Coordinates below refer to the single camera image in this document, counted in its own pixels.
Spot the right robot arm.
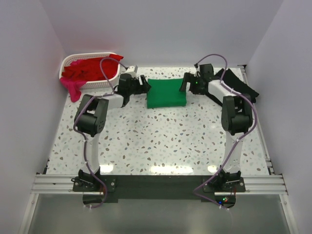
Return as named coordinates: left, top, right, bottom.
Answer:
left=179, top=64, right=256, bottom=192

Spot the red t-shirt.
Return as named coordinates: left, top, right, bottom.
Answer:
left=61, top=57, right=119, bottom=82

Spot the green t-shirt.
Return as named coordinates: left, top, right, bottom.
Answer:
left=147, top=78, right=187, bottom=109

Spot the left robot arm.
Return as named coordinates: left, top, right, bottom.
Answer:
left=72, top=73, right=151, bottom=192

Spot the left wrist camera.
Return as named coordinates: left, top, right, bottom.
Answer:
left=124, top=65, right=138, bottom=77

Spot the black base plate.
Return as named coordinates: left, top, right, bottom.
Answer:
left=71, top=171, right=246, bottom=208

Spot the folded black t-shirt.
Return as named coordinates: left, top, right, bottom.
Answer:
left=206, top=68, right=259, bottom=106

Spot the pink t-shirt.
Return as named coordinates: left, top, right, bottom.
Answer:
left=60, top=60, right=85, bottom=102

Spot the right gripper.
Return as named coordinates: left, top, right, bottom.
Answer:
left=179, top=73, right=205, bottom=96

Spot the white perforated laundry basket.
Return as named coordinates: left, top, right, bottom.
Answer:
left=59, top=52, right=121, bottom=89

